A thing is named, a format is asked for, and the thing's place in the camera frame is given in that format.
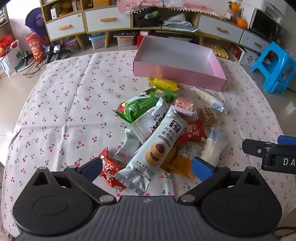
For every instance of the clear packet white wafer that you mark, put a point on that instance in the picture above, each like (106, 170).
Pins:
(214, 148)
(208, 97)

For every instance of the yellow egg tray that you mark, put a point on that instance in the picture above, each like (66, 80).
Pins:
(219, 51)

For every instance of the white printed carton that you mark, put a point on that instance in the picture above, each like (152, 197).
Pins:
(249, 59)

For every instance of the small silver snack packet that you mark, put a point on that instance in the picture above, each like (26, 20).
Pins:
(129, 146)

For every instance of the white cabinet drawer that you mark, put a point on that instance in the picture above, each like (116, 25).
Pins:
(108, 16)
(67, 32)
(254, 39)
(219, 23)

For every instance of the purple hat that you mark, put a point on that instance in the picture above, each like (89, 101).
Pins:
(37, 22)

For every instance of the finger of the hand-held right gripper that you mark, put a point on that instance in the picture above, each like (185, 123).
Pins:
(253, 146)
(288, 140)

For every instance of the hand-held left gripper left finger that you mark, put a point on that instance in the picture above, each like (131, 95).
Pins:
(92, 169)

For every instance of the yellow biscuit packet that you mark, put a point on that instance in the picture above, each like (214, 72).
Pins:
(161, 83)

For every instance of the cherry print tablecloth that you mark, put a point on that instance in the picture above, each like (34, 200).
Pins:
(69, 104)

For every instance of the white shopping bag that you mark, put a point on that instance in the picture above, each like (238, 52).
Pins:
(10, 62)

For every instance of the pink cardboard box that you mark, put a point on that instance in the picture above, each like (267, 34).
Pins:
(175, 48)

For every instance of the white packet black print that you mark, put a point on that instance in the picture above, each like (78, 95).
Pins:
(150, 120)

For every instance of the tan biscuit clear packet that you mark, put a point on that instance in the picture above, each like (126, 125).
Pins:
(209, 115)

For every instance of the orange fruit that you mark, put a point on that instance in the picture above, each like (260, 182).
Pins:
(242, 23)
(234, 7)

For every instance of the red snack packet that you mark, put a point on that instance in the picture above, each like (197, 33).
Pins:
(194, 134)
(111, 171)

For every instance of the folded pale cloths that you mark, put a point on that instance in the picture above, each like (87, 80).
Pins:
(178, 24)

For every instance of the red box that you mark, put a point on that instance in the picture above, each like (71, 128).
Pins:
(141, 39)

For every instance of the black basket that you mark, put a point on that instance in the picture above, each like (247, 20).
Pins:
(148, 22)

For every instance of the green snack packet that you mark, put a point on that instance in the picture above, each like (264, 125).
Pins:
(138, 105)
(167, 93)

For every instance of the orange snack packet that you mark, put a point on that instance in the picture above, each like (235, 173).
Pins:
(182, 162)

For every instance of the red gift bag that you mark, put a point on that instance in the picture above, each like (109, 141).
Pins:
(35, 49)

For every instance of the blue lid storage box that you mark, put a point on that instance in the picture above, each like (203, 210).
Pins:
(97, 41)

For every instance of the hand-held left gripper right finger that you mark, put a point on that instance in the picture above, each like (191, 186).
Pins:
(202, 169)

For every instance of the pink cereal bar packet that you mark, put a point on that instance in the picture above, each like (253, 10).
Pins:
(185, 104)

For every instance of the blue plastic stool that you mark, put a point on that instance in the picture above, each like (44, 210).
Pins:
(277, 58)

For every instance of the black microwave oven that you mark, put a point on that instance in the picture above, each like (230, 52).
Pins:
(266, 27)

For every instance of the long silver cookie packet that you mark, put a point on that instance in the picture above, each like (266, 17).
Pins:
(152, 153)

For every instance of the clear storage box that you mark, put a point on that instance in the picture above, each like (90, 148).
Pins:
(124, 40)

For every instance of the long wooden cabinet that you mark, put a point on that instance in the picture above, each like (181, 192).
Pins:
(84, 20)

